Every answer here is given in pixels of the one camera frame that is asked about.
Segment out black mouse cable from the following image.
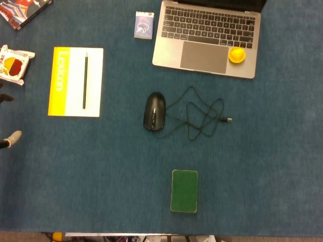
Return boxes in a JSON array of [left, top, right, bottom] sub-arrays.
[[153, 86, 233, 141]]

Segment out blue felt table mat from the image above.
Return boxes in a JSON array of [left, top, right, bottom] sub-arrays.
[[0, 0, 323, 234]]

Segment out yellow toy figure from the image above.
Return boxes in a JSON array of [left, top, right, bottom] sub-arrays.
[[228, 46, 246, 65]]

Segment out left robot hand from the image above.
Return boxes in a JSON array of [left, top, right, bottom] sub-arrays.
[[0, 82, 23, 149]]

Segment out dark green pencil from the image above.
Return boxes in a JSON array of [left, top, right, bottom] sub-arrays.
[[82, 52, 88, 110]]

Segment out yellow and white notebook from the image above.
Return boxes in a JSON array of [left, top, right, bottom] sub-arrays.
[[47, 46, 104, 118]]

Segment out green sponge block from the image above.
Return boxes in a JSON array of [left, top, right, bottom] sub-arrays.
[[170, 169, 199, 214]]

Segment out colourful printed book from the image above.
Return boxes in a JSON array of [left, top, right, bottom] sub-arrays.
[[0, 0, 54, 31]]

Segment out silver laptop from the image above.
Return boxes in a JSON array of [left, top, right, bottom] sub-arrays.
[[151, 0, 268, 80]]

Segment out blue tissue pack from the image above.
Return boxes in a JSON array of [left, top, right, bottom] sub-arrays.
[[133, 11, 155, 40]]

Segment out black computer mouse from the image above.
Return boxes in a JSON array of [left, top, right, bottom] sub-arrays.
[[143, 91, 167, 131]]

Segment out white snack packet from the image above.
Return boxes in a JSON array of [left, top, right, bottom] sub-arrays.
[[0, 44, 36, 86]]

